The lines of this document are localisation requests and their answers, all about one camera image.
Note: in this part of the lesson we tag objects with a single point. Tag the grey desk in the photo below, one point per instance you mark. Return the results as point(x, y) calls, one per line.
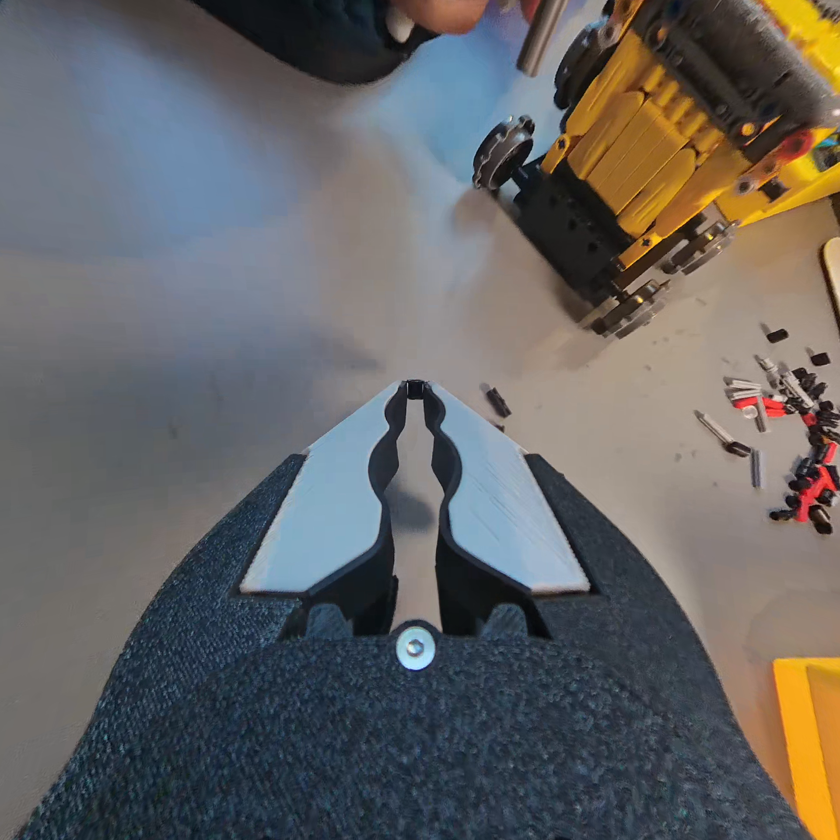
point(197, 295)

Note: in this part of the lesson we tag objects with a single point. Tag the pile of red black pins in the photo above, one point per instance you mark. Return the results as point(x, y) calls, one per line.
point(814, 485)

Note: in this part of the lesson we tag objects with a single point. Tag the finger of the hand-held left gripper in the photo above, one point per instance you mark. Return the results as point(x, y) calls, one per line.
point(541, 33)

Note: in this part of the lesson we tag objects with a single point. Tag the grey axle with black connector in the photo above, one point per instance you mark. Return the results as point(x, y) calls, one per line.
point(718, 433)

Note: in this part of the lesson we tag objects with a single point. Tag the white book stand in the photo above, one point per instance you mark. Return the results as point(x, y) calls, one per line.
point(832, 282)

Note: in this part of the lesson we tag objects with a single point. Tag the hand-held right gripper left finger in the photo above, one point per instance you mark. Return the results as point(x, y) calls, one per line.
point(328, 518)

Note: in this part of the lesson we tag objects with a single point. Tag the grey toothed wheel hub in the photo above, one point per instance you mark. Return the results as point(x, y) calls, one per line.
point(502, 154)
point(702, 249)
point(581, 59)
point(627, 308)

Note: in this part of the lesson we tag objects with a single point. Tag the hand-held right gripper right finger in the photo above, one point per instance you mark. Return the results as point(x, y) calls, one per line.
point(512, 518)

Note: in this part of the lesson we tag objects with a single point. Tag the yellow plastic storage bin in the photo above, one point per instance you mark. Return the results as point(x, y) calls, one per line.
point(807, 754)

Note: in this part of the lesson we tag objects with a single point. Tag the small black bush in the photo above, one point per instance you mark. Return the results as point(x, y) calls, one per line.
point(415, 389)

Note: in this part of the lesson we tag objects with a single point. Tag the yellow black toy brick vehicle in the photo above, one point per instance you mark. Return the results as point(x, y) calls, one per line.
point(643, 151)

